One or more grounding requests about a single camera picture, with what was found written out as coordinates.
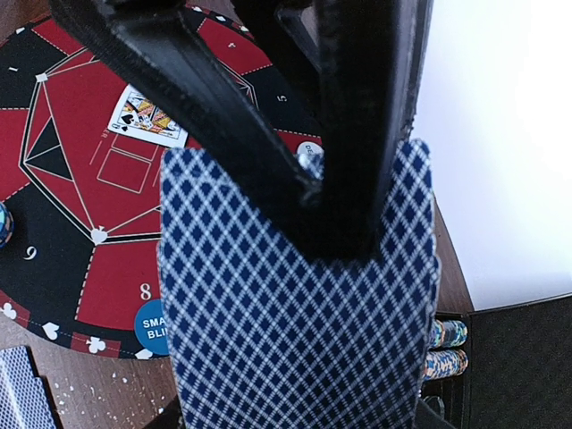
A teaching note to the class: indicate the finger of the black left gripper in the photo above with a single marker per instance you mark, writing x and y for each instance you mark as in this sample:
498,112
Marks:
357,64

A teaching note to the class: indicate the clear dealer button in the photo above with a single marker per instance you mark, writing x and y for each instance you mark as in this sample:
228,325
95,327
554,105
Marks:
307,150

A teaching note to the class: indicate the queen of spades card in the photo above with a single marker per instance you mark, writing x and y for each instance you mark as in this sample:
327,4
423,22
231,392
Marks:
137,117

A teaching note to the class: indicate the grey playing card deck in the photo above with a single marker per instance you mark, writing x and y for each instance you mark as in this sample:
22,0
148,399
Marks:
260,337

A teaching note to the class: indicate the blue small blind button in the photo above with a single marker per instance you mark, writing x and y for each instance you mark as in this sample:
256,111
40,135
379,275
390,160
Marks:
150,328

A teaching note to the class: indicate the dealt blue card pair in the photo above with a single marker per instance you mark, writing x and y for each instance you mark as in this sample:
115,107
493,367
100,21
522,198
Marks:
23,396

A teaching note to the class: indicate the round red black poker mat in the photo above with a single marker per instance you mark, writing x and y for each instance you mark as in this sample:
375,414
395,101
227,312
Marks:
85,201

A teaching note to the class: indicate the left outer poker chip row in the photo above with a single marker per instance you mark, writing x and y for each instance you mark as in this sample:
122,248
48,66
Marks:
448,334

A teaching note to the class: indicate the poker chip row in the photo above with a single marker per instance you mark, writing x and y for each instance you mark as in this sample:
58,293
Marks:
448,334
442,364

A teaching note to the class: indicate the left inner poker chip row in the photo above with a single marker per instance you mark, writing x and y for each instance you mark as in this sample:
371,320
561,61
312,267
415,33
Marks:
442,364

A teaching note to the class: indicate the black poker chip case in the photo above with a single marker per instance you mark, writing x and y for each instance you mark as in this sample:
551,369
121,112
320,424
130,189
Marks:
519,369

